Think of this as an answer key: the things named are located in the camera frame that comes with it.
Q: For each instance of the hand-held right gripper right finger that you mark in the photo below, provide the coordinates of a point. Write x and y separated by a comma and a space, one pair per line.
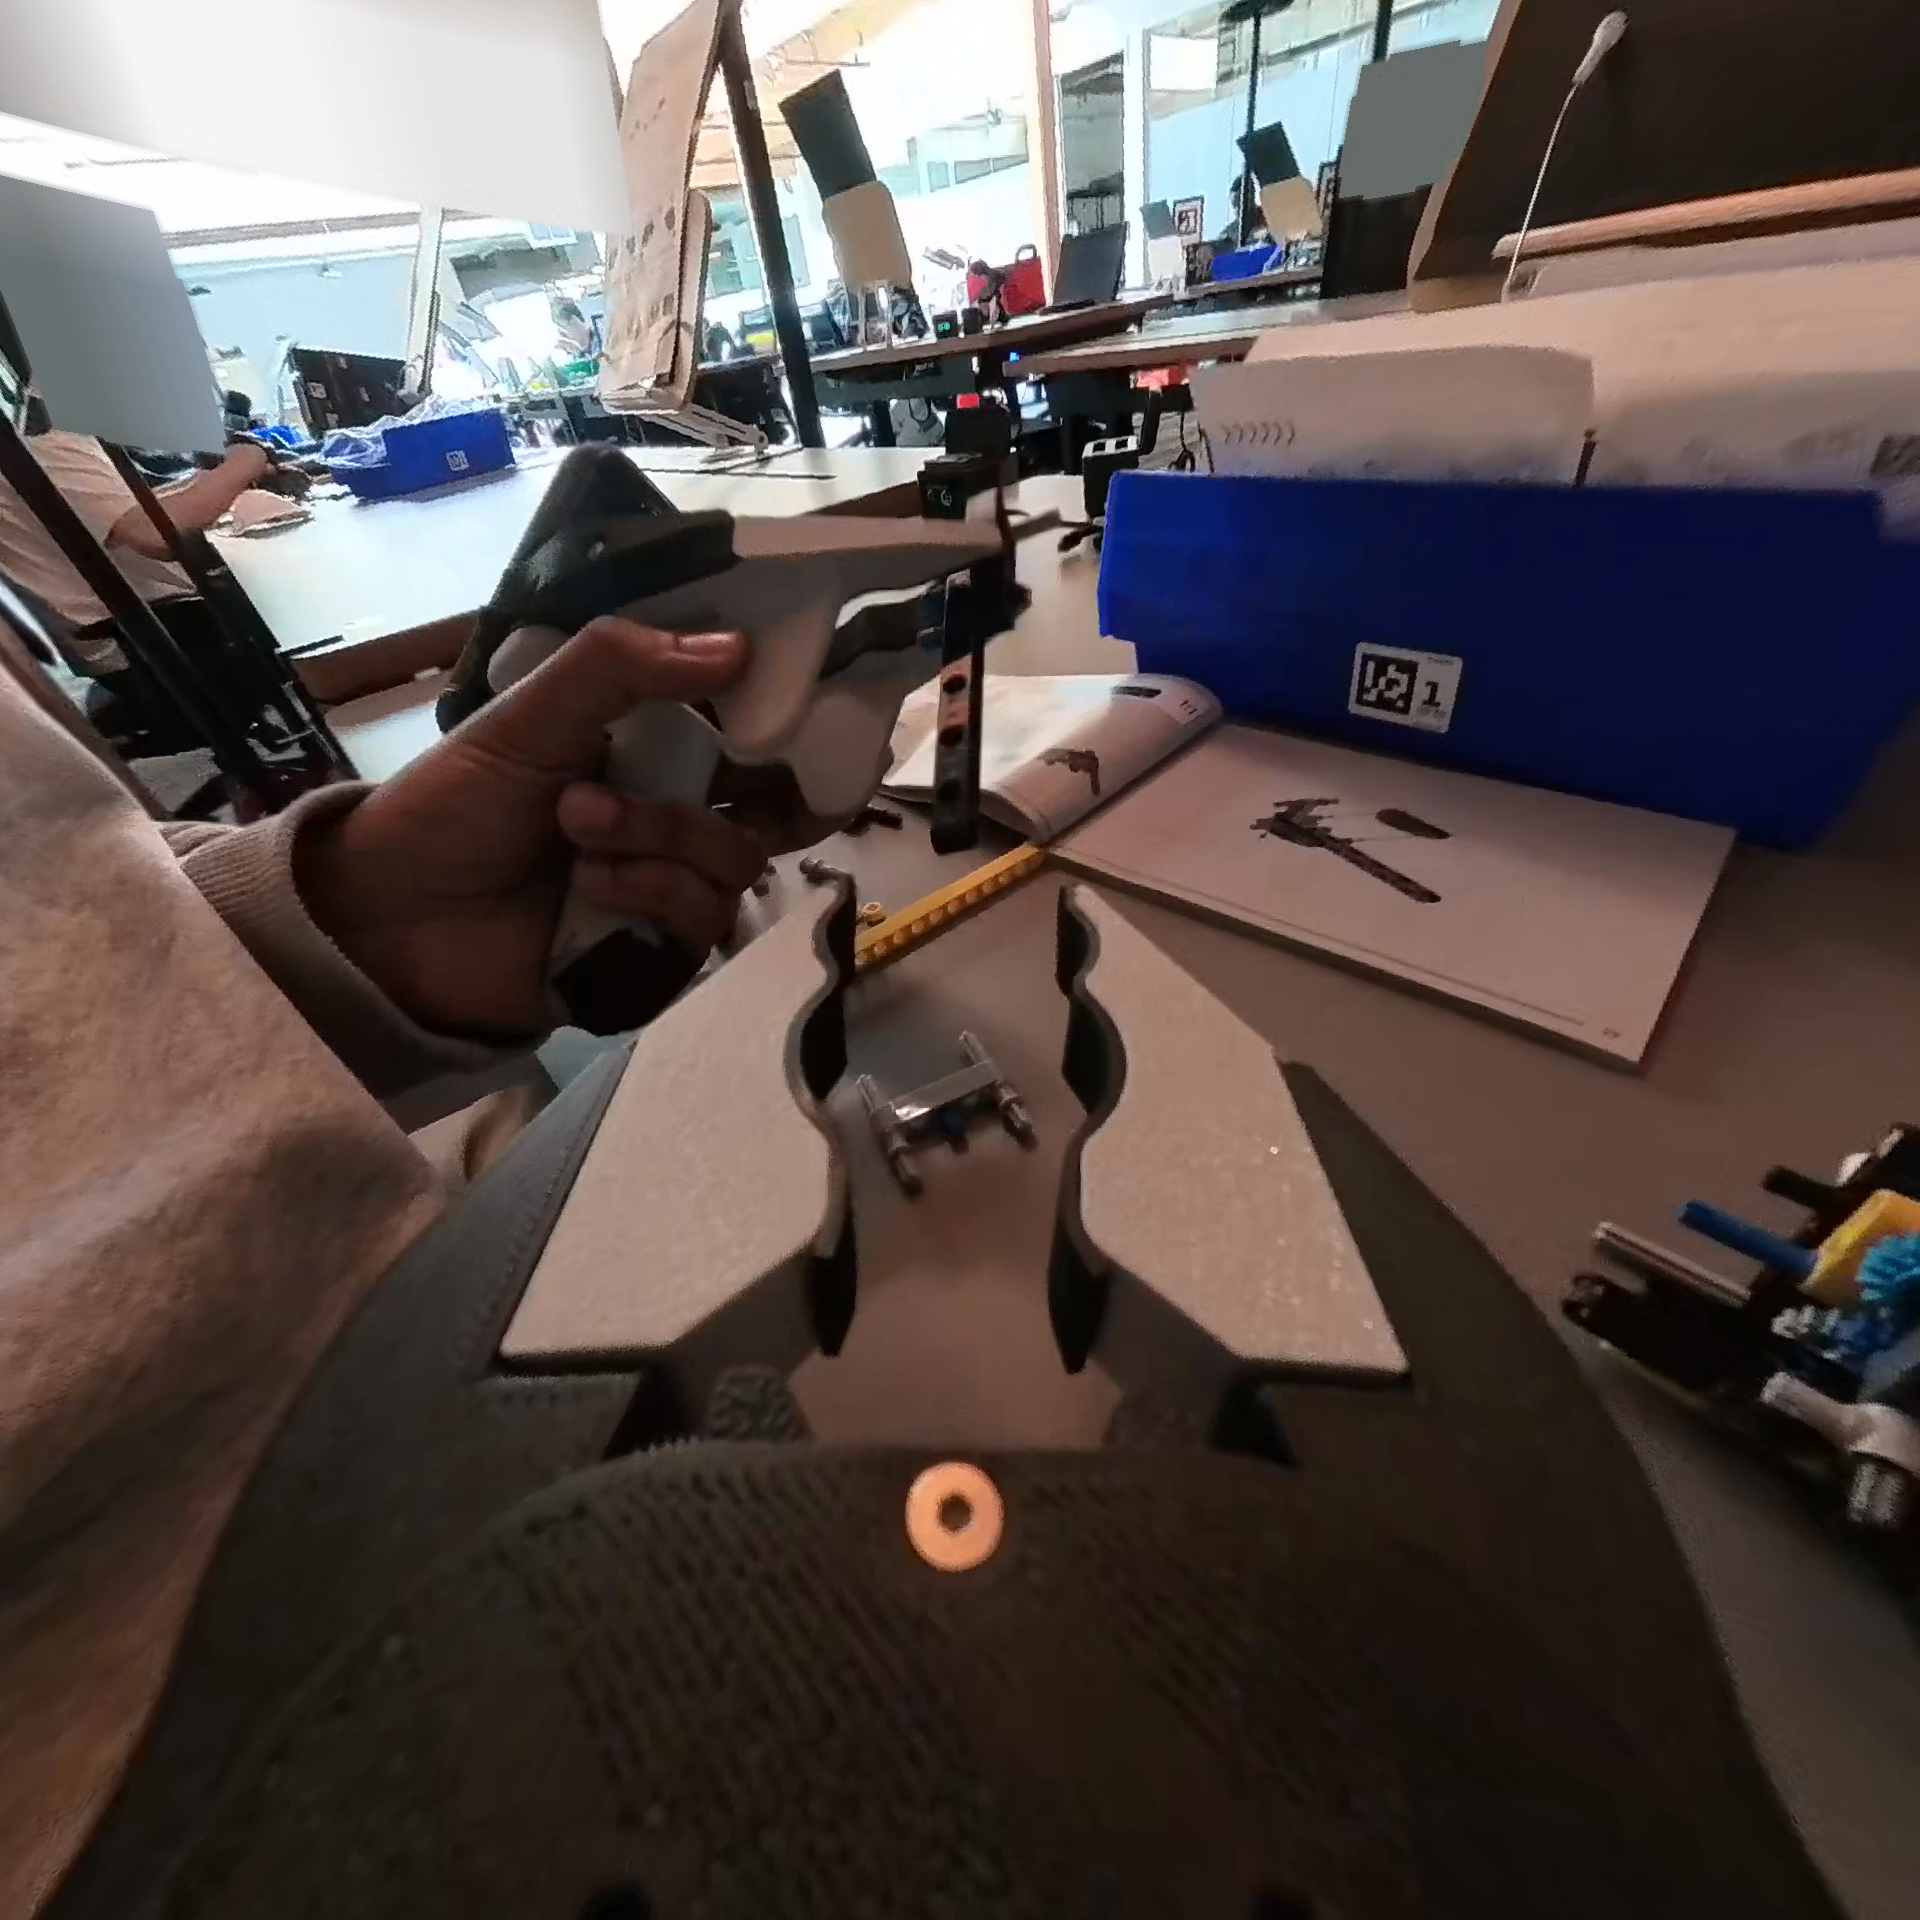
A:
1245, 1199

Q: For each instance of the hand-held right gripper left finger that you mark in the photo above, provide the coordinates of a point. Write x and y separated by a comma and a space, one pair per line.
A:
674, 1170

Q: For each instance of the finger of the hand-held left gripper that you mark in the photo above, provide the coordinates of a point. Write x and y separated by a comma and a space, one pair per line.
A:
869, 548

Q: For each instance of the black lego beam assembly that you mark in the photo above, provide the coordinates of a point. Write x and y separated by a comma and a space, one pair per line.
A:
955, 750

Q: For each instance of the grey lego axle assembly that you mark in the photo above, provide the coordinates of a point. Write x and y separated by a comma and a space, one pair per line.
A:
936, 1103

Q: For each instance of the person's left forearm beige sleeve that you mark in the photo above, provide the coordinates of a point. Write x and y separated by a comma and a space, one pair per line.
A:
152, 900

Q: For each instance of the short black lego beam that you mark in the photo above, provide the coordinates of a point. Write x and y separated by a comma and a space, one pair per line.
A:
873, 821

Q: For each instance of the lego instruction booklet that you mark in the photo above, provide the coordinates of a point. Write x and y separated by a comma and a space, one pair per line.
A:
1425, 931

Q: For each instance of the long yellow lego beam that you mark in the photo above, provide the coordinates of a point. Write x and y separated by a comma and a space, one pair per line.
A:
959, 894

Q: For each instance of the partly built lego model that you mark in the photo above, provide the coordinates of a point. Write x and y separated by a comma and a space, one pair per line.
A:
1799, 1320

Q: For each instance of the person's left hand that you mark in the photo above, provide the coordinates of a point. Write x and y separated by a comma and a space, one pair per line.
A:
449, 870

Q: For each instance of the small black box device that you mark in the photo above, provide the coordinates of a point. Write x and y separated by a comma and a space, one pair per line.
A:
959, 487

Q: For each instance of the blue storage bin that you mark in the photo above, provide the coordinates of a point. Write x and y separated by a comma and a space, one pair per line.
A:
437, 449
1650, 630

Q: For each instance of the white work table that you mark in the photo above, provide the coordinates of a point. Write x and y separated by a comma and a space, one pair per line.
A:
375, 571

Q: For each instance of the dark office desk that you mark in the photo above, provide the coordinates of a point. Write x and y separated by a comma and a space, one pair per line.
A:
959, 337

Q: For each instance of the black and beige panel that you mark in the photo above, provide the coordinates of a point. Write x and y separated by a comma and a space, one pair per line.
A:
862, 241

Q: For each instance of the brown paper bag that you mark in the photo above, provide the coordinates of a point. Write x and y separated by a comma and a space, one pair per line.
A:
661, 226

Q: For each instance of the black pole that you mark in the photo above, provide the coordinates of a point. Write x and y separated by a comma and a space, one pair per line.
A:
774, 241

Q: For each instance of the black tripod stand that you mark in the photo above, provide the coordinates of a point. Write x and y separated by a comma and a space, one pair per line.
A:
276, 735

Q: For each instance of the white cardboard box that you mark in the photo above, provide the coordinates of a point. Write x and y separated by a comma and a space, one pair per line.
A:
1396, 404

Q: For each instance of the white printed box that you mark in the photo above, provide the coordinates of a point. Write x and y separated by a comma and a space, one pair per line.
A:
1754, 436

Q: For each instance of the dark wooden board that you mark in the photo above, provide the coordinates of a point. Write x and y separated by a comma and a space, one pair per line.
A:
1726, 105

